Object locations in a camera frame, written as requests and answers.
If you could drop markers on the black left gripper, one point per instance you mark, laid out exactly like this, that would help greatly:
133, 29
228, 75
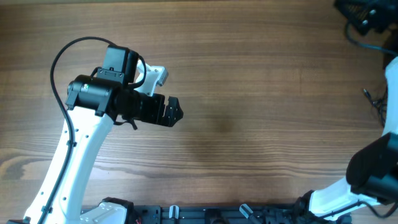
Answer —
155, 116

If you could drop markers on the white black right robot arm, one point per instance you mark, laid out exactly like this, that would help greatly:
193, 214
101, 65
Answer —
371, 175

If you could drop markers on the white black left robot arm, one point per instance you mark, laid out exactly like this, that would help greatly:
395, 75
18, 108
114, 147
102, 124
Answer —
121, 91

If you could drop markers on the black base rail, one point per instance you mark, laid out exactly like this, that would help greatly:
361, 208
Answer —
244, 214

